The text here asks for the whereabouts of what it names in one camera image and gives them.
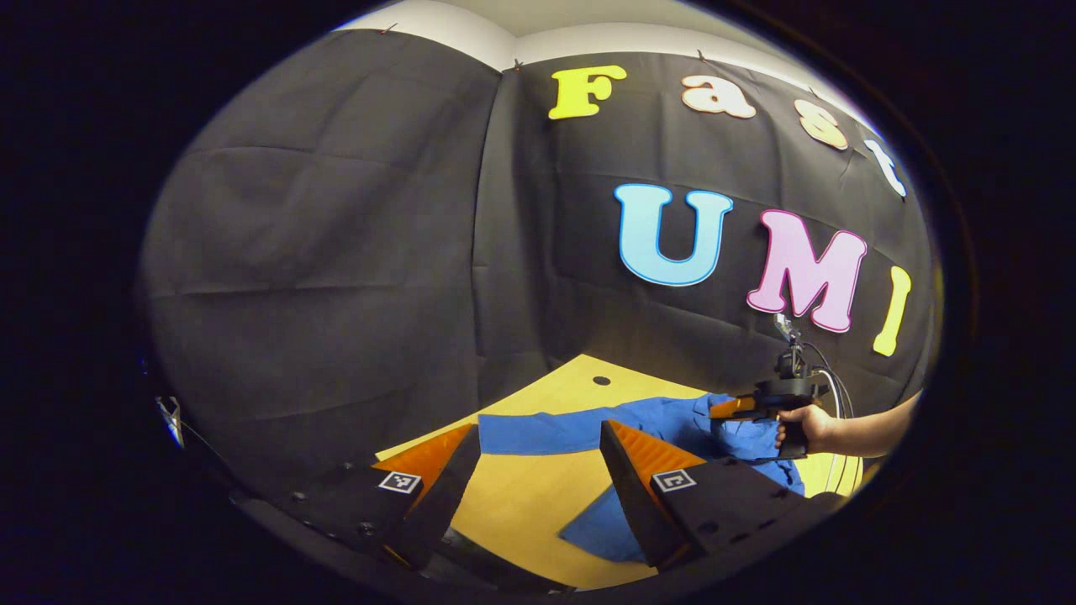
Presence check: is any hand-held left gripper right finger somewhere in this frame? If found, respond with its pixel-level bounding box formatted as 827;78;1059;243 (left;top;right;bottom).
599;418;846;572

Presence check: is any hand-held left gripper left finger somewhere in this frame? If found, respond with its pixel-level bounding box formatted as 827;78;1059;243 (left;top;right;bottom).
252;423;482;572

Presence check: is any blue corduroy jacket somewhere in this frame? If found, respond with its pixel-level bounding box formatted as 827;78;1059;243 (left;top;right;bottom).
477;393;808;564

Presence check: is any black backdrop cloth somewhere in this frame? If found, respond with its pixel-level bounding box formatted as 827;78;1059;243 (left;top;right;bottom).
139;29;942;505

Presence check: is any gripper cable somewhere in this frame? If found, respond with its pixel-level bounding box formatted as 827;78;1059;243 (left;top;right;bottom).
803;340;867;494

